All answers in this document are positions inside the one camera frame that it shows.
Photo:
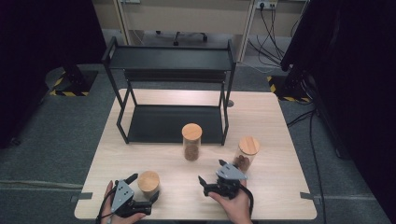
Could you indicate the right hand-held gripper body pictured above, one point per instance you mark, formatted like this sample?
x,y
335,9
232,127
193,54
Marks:
x,y
229,179

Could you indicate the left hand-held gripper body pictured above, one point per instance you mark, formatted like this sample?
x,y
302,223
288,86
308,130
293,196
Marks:
x,y
123,196

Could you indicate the short glass jar round nuts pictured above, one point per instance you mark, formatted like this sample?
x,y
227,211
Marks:
x,y
148,181

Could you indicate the glass jar red dates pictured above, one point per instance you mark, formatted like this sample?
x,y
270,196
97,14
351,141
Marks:
x,y
249,145

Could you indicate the tall glass jar goji berries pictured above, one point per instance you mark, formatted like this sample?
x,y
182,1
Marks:
x,y
191,132

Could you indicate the black metal shelf rack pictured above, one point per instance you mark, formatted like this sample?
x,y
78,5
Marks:
x,y
171,59

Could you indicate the person's left hand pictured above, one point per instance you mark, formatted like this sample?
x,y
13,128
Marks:
x,y
107,199

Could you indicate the person's right hand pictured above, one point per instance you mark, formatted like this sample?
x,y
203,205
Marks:
x,y
233,209

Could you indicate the grey tape piece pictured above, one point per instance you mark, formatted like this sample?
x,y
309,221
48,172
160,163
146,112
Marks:
x,y
309,197
82,196

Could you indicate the grey table grommet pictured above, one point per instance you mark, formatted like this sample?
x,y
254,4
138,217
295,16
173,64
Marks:
x,y
230,103

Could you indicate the black stand base hazard tape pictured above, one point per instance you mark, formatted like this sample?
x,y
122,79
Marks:
x,y
73,82
291,88

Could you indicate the black chair base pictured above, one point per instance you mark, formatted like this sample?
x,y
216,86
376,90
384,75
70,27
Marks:
x,y
177,38

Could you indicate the cream desk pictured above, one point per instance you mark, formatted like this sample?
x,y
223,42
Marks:
x,y
186,18

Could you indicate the dark curtain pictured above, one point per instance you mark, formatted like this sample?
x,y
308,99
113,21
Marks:
x,y
358,77
37,46

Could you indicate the white power strip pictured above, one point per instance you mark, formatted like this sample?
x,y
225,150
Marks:
x,y
266,4

